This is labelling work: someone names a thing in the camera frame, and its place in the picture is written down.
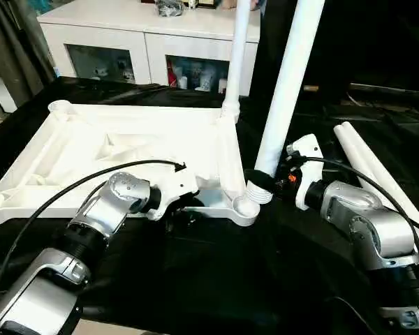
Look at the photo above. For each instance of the white plastic table top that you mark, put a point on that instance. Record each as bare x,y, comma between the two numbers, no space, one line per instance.
108,139

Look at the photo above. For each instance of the small gold label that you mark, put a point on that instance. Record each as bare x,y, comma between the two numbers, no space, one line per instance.
311,88

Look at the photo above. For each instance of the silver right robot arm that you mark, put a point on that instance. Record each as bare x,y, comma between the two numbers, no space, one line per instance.
377,230

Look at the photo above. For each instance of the clear glass ornament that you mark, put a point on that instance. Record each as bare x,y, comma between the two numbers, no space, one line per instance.
170,8

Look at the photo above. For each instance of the small white cup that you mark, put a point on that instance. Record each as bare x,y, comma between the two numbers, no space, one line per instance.
222,85

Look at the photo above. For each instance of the black work mat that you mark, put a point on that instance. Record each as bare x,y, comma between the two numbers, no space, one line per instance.
195,279

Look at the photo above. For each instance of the black cabinet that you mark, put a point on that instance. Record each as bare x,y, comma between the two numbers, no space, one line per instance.
370,42

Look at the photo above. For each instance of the grey curtain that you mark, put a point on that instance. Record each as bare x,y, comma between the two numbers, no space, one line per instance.
14,52

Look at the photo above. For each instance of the red bottle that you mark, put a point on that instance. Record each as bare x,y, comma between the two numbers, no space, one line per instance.
171,75

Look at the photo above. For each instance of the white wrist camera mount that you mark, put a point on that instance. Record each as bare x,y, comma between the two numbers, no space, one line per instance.
310,164
176,181

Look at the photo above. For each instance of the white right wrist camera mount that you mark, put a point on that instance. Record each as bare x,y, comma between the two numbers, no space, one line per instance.
310,164

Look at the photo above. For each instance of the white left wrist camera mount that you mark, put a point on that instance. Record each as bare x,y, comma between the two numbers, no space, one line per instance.
176,181

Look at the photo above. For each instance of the white glass-door cabinet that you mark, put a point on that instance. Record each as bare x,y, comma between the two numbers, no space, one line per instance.
143,31

